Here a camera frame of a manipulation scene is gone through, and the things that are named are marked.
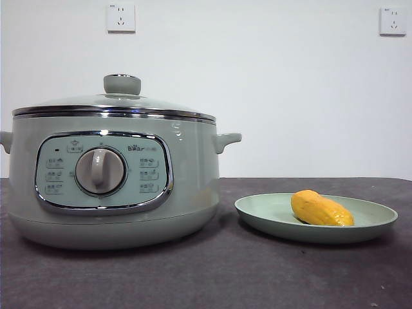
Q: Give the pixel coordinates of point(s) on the yellow corn cob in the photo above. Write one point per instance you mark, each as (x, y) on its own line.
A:
(318, 209)

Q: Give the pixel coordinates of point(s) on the glass lid with green knob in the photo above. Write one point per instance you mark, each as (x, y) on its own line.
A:
(122, 84)

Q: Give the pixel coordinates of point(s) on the pale green electric steamer pot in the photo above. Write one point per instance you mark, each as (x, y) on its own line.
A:
(193, 180)

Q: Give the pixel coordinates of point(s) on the pale green round plate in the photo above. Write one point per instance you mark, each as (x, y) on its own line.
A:
(270, 214)

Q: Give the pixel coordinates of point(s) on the white wall socket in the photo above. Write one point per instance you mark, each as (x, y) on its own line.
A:
(121, 18)
(392, 21)

